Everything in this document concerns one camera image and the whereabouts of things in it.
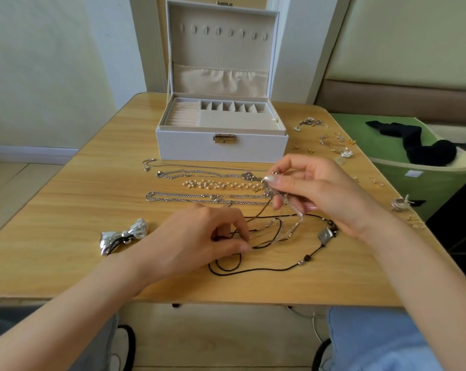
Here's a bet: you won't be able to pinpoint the black strap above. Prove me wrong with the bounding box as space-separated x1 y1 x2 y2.
117 324 137 371

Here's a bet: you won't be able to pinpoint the square pendant cord necklace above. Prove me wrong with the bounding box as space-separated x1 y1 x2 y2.
207 212 341 277

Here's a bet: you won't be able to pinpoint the small earrings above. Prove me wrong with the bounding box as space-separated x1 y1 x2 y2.
293 115 427 229

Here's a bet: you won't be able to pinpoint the beige padded wall panel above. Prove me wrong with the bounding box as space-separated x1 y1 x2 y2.
314 0 466 116

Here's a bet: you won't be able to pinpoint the black cloth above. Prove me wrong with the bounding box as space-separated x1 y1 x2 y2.
364 120 458 167

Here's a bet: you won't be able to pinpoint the person's left forearm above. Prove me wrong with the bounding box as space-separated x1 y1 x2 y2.
0 255 160 371

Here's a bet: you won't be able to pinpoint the person's right hand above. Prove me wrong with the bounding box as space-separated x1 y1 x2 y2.
262 154 381 240

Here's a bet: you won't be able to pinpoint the thin silver chain necklace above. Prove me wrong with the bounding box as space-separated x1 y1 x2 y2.
142 157 266 181

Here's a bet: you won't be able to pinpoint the person's right forearm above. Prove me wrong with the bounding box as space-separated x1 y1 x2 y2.
360 212 466 371

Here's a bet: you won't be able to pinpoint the silver link chain necklace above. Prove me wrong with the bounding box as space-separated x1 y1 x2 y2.
145 190 273 207

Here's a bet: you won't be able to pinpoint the white cable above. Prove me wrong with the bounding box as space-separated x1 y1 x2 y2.
283 305 327 341

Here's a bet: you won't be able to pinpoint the person's left hand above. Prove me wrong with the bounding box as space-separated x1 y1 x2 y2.
136 205 254 284

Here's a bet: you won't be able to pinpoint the bow pendant cord necklace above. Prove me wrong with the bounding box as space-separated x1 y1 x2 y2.
99 217 150 257

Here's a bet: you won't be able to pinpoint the white jewelry box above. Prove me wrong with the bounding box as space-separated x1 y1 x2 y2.
155 0 290 164

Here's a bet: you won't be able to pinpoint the tangle of necklaces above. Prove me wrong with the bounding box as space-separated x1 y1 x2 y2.
213 174 305 263

